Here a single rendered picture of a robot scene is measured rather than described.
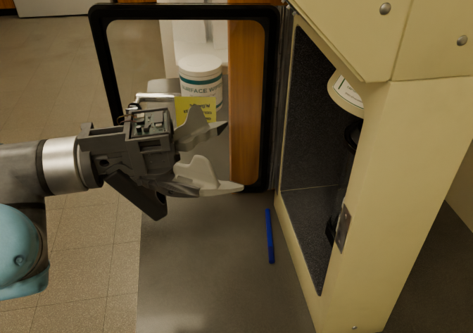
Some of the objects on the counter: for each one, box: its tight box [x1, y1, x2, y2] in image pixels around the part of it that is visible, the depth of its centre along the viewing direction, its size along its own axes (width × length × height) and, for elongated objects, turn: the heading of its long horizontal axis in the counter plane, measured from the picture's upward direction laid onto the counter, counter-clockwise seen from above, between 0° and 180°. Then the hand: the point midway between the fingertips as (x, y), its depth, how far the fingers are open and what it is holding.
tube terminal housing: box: [274, 0, 473, 333], centre depth 53 cm, size 25×32×77 cm
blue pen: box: [265, 208, 275, 264], centre depth 80 cm, size 1×14×1 cm, turn 0°
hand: (236, 155), depth 54 cm, fingers open, 14 cm apart
